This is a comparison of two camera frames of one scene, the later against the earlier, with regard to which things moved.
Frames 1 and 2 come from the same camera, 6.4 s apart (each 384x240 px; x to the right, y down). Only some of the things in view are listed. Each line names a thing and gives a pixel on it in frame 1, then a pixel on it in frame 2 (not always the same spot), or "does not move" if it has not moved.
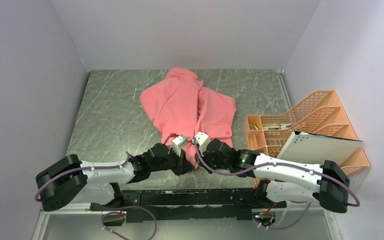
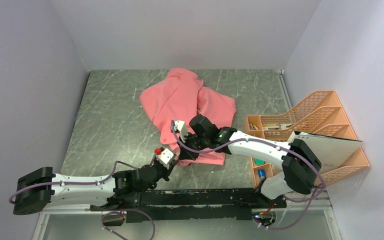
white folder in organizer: x=307 y=147 does not move
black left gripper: x=182 y=164 → x=167 y=172
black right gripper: x=205 y=155 → x=184 y=154
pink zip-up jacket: x=178 y=104 does not move
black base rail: x=187 y=204 does not move
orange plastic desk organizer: x=322 y=113 does not move
